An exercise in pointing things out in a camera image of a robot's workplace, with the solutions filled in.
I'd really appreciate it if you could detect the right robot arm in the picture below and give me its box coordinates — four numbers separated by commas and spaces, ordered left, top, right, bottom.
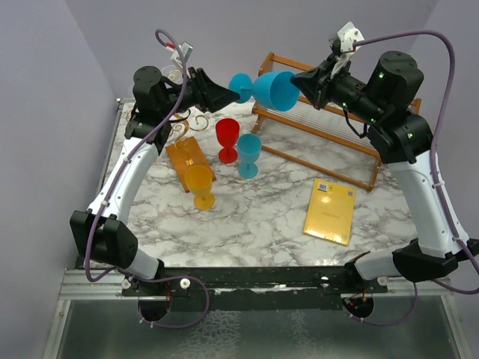
290, 51, 478, 292

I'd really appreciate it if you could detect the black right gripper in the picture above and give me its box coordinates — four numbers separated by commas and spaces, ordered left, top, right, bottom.
290, 52, 386, 125

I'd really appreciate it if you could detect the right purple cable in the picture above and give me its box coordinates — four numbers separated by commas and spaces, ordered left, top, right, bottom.
351, 29, 479, 325

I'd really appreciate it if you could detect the yellow book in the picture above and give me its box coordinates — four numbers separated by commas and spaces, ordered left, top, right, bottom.
303, 179, 356, 246

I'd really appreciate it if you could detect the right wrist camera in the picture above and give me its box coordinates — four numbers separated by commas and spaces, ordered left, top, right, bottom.
329, 22, 364, 60

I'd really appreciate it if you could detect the wine glass rack wooden base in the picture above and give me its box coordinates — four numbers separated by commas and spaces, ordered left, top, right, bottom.
166, 137, 216, 193

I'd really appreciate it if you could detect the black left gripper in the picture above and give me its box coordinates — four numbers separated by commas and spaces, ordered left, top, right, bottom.
159, 67, 240, 118

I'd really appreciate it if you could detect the wooden shelf rack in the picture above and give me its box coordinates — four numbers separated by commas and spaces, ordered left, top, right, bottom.
251, 52, 422, 192

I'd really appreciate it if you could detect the yellow plastic goblet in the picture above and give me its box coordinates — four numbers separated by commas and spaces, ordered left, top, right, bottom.
184, 165, 216, 210

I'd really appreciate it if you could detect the gold wire glass rack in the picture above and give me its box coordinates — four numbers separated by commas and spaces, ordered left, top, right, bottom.
168, 109, 210, 165

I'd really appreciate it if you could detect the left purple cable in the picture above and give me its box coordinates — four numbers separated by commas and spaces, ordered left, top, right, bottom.
84, 29, 210, 329

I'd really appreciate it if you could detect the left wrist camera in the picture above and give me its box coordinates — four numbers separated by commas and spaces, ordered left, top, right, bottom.
165, 41, 194, 73

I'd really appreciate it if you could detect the ribbed clear wine glass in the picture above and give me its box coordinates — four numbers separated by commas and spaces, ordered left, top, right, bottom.
161, 64, 183, 85

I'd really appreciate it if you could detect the aluminium table frame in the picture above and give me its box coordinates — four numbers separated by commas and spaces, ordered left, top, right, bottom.
40, 220, 472, 359

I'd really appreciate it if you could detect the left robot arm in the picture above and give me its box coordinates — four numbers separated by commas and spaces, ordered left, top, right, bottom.
70, 66, 240, 295

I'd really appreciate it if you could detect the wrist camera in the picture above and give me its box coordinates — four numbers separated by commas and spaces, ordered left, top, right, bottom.
329, 22, 364, 60
165, 41, 194, 73

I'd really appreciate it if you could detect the blue plastic goblet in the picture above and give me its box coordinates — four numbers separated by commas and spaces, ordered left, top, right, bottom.
237, 133, 262, 179
228, 71, 299, 111

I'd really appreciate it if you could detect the blue plastic goblet front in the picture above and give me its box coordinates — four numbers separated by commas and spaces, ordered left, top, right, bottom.
228, 71, 299, 111

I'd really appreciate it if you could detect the purple cable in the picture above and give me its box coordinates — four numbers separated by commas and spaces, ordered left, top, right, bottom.
351, 29, 479, 325
84, 29, 210, 329

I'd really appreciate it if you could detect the blue plastic goblet near rack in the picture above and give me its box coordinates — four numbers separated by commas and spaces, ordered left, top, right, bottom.
237, 133, 262, 179

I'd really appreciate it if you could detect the red plastic goblet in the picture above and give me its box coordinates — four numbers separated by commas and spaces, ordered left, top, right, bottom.
216, 118, 240, 164

